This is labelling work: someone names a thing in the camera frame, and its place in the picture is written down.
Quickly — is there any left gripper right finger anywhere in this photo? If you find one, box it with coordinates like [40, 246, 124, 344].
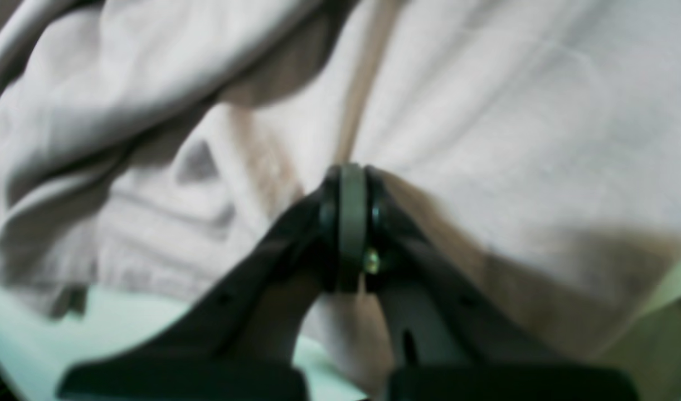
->
[364, 167, 639, 400]

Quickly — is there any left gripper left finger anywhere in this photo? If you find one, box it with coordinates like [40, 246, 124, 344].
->
[57, 167, 341, 400]

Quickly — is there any mauve t-shirt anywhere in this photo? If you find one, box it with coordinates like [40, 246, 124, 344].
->
[0, 1, 681, 400]

